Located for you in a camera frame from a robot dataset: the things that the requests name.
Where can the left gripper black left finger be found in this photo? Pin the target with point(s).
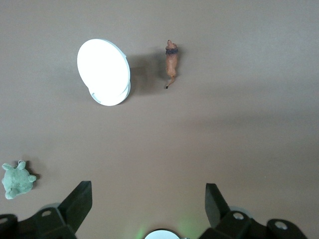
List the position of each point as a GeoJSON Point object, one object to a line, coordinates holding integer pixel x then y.
{"type": "Point", "coordinates": [73, 211]}

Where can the green plush turtle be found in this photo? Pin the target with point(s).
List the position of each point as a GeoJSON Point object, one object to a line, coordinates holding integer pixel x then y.
{"type": "Point", "coordinates": [17, 180]}

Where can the brown lion figurine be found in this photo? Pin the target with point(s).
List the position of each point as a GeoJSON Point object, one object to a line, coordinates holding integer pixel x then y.
{"type": "Point", "coordinates": [172, 62]}

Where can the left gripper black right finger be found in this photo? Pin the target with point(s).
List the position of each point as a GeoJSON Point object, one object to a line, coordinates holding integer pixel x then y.
{"type": "Point", "coordinates": [219, 214]}

